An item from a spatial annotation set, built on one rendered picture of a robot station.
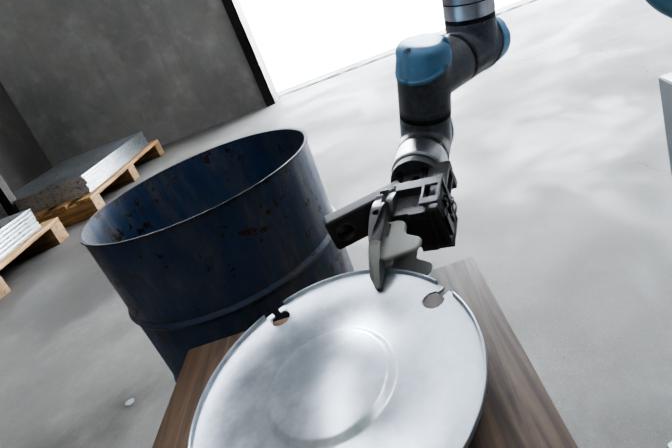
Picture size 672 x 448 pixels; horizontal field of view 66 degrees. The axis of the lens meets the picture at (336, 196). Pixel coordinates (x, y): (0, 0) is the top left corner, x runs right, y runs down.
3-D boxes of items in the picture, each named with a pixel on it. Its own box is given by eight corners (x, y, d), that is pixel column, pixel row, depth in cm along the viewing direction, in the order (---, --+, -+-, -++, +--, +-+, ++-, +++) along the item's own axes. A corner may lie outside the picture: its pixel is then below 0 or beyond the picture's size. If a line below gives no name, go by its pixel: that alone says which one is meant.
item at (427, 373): (247, 671, 32) (240, 666, 31) (167, 393, 56) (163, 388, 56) (568, 372, 39) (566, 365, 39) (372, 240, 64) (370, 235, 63)
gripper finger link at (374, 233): (375, 229, 56) (389, 184, 63) (362, 231, 57) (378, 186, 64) (390, 261, 59) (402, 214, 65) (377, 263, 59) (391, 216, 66)
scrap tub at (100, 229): (227, 344, 130) (134, 176, 113) (385, 295, 124) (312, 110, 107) (179, 497, 91) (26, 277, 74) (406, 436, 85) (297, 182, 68)
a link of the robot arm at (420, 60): (429, 20, 76) (432, 89, 82) (380, 46, 70) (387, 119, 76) (477, 26, 71) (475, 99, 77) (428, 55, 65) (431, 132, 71)
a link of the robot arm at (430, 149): (388, 144, 74) (406, 189, 78) (382, 161, 70) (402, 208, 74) (439, 132, 71) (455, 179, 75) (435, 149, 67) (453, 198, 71)
